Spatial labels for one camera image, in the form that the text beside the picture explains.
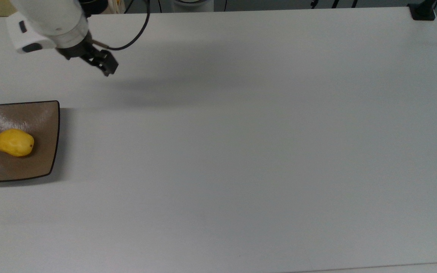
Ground black round bucket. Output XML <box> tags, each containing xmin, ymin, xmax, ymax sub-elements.
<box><xmin>79</xmin><ymin>0</ymin><xmax>109</xmax><ymax>15</ymax></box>

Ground black table clamp mount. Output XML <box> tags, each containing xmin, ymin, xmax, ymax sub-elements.
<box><xmin>407</xmin><ymin>0</ymin><xmax>437</xmax><ymax>21</ymax></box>

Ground brown square ceramic plate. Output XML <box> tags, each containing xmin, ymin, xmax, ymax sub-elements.
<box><xmin>0</xmin><ymin>100</ymin><xmax>61</xmax><ymax>184</ymax></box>

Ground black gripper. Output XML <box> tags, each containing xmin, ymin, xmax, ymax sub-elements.
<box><xmin>57</xmin><ymin>32</ymin><xmax>119</xmax><ymax>77</ymax></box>

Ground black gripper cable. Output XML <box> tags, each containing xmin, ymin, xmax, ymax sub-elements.
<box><xmin>91</xmin><ymin>0</ymin><xmax>151</xmax><ymax>51</ymax></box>

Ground yellow potato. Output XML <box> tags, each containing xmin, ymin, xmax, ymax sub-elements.
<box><xmin>0</xmin><ymin>129</ymin><xmax>35</xmax><ymax>157</ymax></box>

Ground black tripod legs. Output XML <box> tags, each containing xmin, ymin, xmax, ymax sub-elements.
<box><xmin>310</xmin><ymin>0</ymin><xmax>358</xmax><ymax>9</ymax></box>

